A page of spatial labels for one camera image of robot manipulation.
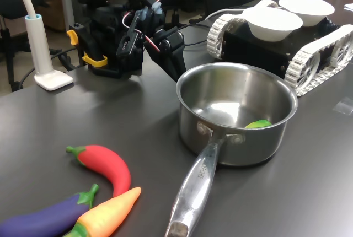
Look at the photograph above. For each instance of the white bowl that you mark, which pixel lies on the white bowl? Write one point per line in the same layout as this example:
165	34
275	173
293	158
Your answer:
309	8
273	27

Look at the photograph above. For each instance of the purple toy aubergine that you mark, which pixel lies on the purple toy aubergine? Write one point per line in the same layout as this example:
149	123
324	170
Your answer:
41	217

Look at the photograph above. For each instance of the black vehicle with white tracks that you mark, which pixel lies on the black vehicle with white tracks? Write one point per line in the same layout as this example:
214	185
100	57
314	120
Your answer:
248	52

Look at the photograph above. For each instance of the pale grey putty lump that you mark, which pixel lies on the pale grey putty lump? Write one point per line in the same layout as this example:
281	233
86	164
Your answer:
156	7

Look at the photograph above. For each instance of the white paper sheet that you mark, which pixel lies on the white paper sheet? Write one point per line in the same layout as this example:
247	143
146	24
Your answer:
349	6

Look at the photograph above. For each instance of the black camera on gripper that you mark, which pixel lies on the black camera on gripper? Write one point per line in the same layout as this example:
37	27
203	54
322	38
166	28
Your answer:
127	41

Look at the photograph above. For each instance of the red toy chilli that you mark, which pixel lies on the red toy chilli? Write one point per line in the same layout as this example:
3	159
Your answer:
110	162

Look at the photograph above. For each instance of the orange toy carrot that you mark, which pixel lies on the orange toy carrot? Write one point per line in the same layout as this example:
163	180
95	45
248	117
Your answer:
110	212

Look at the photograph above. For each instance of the green yellow toy corn cob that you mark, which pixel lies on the green yellow toy corn cob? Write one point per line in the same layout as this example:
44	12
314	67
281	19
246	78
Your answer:
259	124

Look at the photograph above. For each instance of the clear tape patch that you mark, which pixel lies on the clear tape patch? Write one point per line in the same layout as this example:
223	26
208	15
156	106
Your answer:
343	106

